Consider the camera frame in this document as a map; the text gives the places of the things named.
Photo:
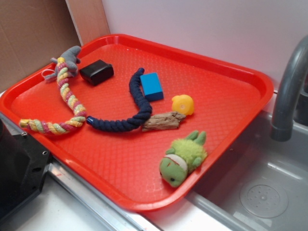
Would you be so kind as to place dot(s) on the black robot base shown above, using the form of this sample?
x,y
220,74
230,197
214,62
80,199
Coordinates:
x,y
24,163

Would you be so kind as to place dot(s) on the yellow rubber duck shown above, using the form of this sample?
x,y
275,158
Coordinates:
x,y
183,104

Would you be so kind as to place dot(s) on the red plastic tray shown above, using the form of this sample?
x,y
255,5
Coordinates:
x,y
125,166

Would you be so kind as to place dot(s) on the brown wood piece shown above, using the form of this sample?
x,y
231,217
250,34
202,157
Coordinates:
x,y
164,121

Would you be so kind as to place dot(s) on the blue rectangular block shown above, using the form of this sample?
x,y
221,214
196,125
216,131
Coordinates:
x,y
151,87

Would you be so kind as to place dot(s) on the green plush turtle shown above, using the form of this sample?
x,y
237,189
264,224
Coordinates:
x,y
182,158

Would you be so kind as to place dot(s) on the black plastic box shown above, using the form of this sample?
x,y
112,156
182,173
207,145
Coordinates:
x,y
97,72

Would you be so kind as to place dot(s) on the grey plush toy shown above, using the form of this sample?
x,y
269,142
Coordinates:
x,y
71,60

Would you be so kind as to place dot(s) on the light wooden board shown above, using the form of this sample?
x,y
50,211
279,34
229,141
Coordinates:
x,y
89,19

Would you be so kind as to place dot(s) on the grey toy sink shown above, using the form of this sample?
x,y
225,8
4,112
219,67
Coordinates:
x,y
258,184

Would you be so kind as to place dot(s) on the brown cardboard panel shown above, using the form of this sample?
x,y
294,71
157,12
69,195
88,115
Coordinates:
x,y
31,33

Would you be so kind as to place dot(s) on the grey toy faucet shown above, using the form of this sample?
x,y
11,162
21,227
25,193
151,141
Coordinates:
x,y
291,104

